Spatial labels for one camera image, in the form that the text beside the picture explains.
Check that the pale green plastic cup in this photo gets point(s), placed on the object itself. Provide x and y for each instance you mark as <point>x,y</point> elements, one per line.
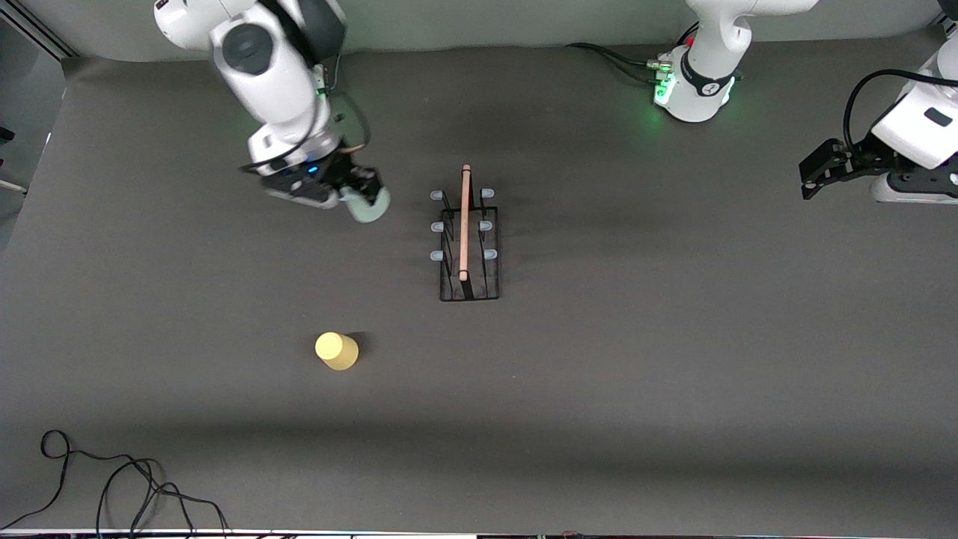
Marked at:
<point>368,211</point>

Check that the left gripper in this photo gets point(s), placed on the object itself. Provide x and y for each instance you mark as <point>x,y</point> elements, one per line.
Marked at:
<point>859,157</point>

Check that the small black background object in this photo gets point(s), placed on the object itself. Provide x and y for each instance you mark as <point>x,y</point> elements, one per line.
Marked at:
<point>6,135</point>

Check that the dark grey table cover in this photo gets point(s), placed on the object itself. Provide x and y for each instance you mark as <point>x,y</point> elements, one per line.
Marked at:
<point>561,412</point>

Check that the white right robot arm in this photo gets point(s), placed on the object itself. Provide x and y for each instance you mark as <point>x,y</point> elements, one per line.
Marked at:
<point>262,75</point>

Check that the yellow plastic cup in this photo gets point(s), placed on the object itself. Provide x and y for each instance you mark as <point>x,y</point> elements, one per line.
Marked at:
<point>337,352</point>

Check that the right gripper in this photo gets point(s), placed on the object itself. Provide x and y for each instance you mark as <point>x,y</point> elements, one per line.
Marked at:
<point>346,177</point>

